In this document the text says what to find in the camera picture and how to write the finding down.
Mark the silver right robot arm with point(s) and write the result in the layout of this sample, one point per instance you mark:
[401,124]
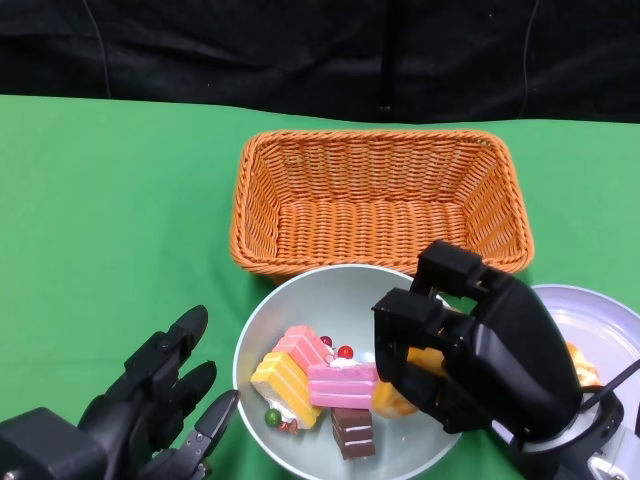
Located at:
[565,440]

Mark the green table cloth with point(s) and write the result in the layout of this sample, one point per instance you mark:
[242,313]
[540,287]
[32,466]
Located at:
[125,200]

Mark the orange wicker basket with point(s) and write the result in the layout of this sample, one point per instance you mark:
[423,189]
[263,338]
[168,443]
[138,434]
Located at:
[375,225]

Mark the pale green bowl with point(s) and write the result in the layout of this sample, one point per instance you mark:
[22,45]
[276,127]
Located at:
[325,300]

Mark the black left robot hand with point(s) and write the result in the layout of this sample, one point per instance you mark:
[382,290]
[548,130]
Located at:
[145,400]

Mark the oval glazed bread roll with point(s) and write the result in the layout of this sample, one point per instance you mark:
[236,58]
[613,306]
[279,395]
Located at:
[585,367]

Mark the salmon pink cake slice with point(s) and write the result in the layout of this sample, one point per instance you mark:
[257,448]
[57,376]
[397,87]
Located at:
[302,342]

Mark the magenta pink cake slice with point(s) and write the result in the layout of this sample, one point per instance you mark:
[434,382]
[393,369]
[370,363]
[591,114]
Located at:
[340,387]

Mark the lavender plate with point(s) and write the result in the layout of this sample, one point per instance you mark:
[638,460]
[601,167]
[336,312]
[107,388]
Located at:
[590,315]

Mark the brown chocolate cake slice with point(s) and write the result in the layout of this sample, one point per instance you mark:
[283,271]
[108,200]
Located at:
[352,435]

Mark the yellow layered cake slice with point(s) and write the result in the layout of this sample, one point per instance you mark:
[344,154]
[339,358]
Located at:
[285,385]

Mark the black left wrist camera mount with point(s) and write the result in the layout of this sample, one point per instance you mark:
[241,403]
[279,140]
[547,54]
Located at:
[45,445]

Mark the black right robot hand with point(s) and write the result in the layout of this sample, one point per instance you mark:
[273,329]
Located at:
[515,360]

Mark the large twisted bread roll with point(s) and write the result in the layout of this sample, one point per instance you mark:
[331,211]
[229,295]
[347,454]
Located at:
[392,400]

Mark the black backdrop curtain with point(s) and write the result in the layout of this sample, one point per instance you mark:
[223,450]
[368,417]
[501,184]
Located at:
[250,50]

